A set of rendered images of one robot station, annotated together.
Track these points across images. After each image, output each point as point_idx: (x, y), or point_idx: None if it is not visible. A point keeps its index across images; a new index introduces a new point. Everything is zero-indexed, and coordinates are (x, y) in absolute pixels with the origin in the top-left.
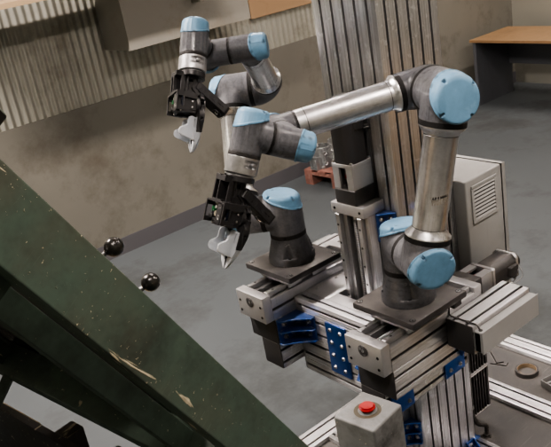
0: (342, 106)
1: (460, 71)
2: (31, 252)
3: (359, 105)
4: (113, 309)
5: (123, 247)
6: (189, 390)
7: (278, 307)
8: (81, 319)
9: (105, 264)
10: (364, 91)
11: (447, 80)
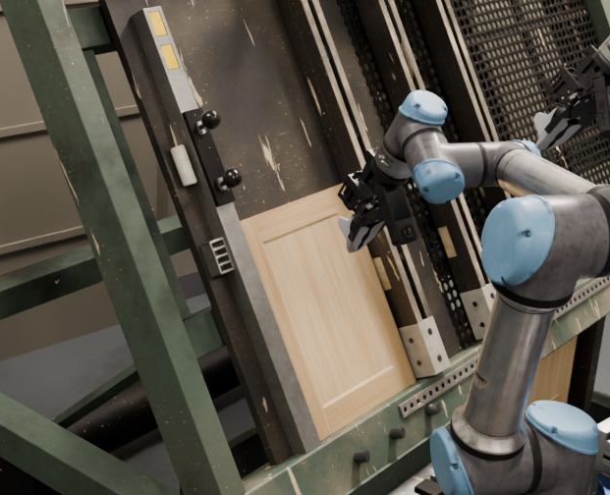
0: (532, 179)
1: (550, 214)
2: (25, 33)
3: (542, 192)
4: (62, 119)
5: (210, 124)
6: (100, 240)
7: None
8: (41, 106)
9: (63, 81)
10: (564, 180)
11: (503, 203)
